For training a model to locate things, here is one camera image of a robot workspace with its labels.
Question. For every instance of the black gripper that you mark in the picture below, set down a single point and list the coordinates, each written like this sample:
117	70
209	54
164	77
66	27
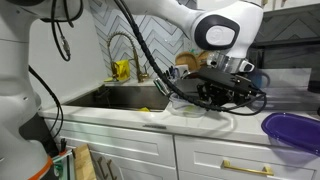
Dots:
226	81

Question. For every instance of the clear plastic bowl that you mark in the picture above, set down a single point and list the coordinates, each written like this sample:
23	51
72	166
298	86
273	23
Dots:
181	108

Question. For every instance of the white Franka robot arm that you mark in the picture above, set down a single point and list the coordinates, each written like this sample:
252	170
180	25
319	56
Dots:
13	126

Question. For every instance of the stainless steel sink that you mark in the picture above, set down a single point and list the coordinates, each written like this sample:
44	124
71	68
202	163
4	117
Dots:
126	96

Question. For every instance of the white sink front panel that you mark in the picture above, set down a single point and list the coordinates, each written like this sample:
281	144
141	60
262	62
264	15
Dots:
113	143

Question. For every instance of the white mug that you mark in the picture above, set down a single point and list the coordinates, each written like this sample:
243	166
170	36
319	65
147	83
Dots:
181	71

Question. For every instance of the round wooden board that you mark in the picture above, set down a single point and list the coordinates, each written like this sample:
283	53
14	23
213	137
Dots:
184	59

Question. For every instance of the metal cutlery holder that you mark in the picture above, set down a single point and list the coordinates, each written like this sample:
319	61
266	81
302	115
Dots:
160	86

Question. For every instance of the blue translucent jug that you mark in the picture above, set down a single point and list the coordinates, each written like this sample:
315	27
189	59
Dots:
263	78

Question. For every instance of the white drawer front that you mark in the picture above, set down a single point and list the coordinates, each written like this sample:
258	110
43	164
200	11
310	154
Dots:
206	156

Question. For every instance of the dark label plate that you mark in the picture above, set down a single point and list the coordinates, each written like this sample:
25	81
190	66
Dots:
154	126

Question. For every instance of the gold spring faucet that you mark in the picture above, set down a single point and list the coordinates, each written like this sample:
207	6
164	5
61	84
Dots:
137	71

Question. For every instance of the clear storage box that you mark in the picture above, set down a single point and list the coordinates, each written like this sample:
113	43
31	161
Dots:
293	100

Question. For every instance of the purple lidded clear container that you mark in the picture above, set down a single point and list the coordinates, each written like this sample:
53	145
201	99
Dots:
293	130

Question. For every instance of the yellow rubber glove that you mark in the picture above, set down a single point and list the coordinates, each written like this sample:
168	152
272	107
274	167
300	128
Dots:
120	70

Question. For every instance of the white cabinet door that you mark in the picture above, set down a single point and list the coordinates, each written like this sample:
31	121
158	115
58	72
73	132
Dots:
140	171

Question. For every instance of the white upper cabinet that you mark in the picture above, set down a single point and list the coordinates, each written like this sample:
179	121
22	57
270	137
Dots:
293	4

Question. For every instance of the light wooden plank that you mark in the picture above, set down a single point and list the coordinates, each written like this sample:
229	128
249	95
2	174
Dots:
83	163

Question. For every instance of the small black clamp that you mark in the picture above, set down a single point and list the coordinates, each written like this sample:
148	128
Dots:
63	145

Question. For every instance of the clear panel with green edge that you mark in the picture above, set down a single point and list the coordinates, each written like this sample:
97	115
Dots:
65	166

